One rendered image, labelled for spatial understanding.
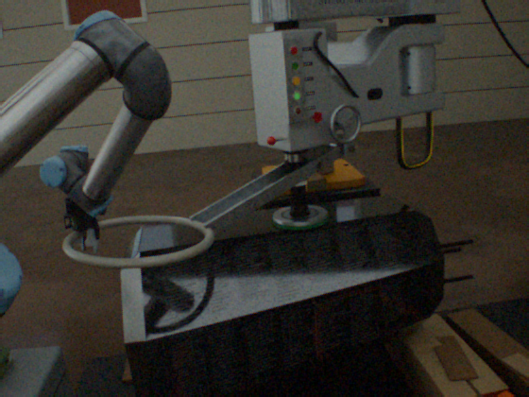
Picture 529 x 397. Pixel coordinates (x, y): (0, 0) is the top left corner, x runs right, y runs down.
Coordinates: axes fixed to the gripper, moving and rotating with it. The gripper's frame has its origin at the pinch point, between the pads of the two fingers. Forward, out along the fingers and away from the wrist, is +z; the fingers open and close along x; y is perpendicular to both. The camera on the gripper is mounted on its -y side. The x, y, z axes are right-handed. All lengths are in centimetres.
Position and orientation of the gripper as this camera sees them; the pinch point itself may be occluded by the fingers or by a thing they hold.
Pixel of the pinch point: (90, 248)
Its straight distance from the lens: 197.4
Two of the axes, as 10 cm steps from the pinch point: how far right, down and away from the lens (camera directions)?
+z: 0.3, 9.6, 2.7
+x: 8.9, 1.0, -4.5
